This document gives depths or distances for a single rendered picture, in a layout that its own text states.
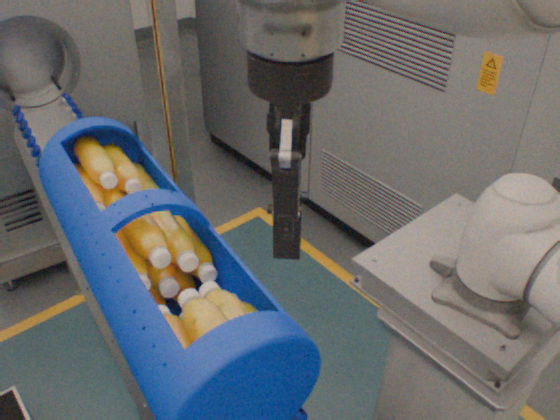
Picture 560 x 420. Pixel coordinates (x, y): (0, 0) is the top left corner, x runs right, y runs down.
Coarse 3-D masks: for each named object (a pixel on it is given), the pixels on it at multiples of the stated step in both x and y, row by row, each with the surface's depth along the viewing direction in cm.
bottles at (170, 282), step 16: (144, 176) 138; (112, 192) 131; (192, 240) 117; (208, 256) 115; (160, 272) 109; (176, 272) 116; (192, 272) 114; (208, 272) 112; (160, 288) 108; (176, 288) 109; (192, 288) 116; (160, 304) 112
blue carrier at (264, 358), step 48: (48, 144) 131; (48, 192) 127; (144, 192) 107; (96, 240) 102; (96, 288) 100; (144, 288) 88; (240, 288) 110; (144, 336) 84; (240, 336) 77; (288, 336) 80; (144, 384) 83; (192, 384) 74; (240, 384) 79; (288, 384) 87
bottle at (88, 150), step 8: (88, 136) 136; (80, 144) 133; (88, 144) 132; (96, 144) 133; (80, 152) 132; (88, 152) 129; (96, 152) 129; (104, 152) 131; (80, 160) 131; (88, 160) 127; (96, 160) 126; (104, 160) 127; (88, 168) 126; (96, 168) 125; (104, 168) 125; (112, 168) 127; (96, 176) 125
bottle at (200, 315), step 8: (192, 296) 92; (200, 296) 93; (184, 304) 91; (192, 304) 89; (200, 304) 88; (208, 304) 89; (184, 312) 89; (192, 312) 87; (200, 312) 87; (208, 312) 87; (216, 312) 87; (184, 320) 88; (192, 320) 87; (200, 320) 86; (208, 320) 85; (216, 320) 85; (224, 320) 86; (192, 328) 86; (200, 328) 85; (208, 328) 84; (192, 336) 86; (200, 336) 84
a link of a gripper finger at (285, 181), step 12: (276, 156) 44; (300, 156) 44; (276, 168) 46; (288, 168) 46; (276, 180) 47; (288, 180) 47; (276, 192) 48; (288, 192) 48; (276, 204) 49; (288, 204) 49; (276, 216) 51
